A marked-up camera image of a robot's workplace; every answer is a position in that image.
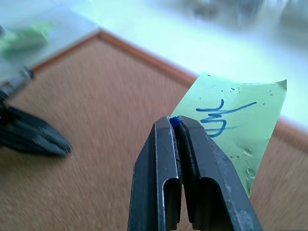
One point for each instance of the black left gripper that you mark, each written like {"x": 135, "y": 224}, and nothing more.
{"x": 15, "y": 80}

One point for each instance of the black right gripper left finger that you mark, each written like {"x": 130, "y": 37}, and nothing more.
{"x": 154, "y": 173}

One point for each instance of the crumpled green note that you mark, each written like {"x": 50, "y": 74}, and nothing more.
{"x": 22, "y": 39}

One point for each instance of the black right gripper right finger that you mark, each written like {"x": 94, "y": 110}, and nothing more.
{"x": 216, "y": 183}

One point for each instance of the cork board with wooden frame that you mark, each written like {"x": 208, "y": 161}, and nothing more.
{"x": 96, "y": 125}

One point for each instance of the clear plastic box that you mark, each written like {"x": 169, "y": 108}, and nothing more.
{"x": 36, "y": 29}

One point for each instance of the green note with blue writing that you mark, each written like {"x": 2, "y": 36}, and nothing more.
{"x": 243, "y": 115}

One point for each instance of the blue pushpin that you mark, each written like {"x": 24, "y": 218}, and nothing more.
{"x": 173, "y": 121}

